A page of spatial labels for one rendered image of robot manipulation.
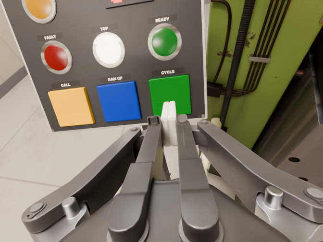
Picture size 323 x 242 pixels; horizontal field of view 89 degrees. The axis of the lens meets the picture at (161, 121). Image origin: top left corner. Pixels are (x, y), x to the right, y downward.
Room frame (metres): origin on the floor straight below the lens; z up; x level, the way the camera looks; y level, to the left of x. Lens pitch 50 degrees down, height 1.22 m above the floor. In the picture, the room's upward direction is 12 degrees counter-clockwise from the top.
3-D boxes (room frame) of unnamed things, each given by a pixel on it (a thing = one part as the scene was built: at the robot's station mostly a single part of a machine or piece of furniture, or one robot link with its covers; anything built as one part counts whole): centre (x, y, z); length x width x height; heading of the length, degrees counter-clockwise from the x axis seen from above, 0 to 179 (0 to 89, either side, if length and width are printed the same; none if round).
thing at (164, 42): (0.28, -0.03, 1.09); 0.05 x 0.03 x 0.04; 56
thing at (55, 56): (0.31, 0.16, 1.09); 0.05 x 0.03 x 0.04; 56
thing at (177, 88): (0.24, -0.03, 1.01); 0.07 x 0.05 x 0.07; 81
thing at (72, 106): (0.27, 0.17, 1.01); 0.07 x 0.05 x 0.07; 81
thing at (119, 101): (0.25, 0.07, 1.01); 0.07 x 0.05 x 0.07; 81
